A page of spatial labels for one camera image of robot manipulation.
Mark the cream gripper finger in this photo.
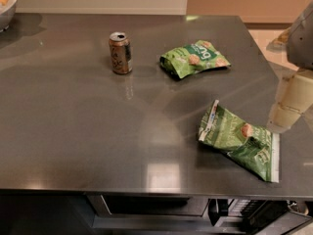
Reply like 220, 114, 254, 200
267, 69, 313, 130

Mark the green jalapeno chip bag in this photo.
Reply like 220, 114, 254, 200
198, 100, 280, 183

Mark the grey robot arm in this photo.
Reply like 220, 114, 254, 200
268, 2, 313, 133

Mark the green rice chip bag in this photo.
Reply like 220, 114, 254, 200
159, 40, 231, 79

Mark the brown soda can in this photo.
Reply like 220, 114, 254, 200
109, 32, 132, 74

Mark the microwave oven under counter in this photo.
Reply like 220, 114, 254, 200
87, 195, 312, 235

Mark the metal fruit bowl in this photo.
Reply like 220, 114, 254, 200
0, 0, 18, 32

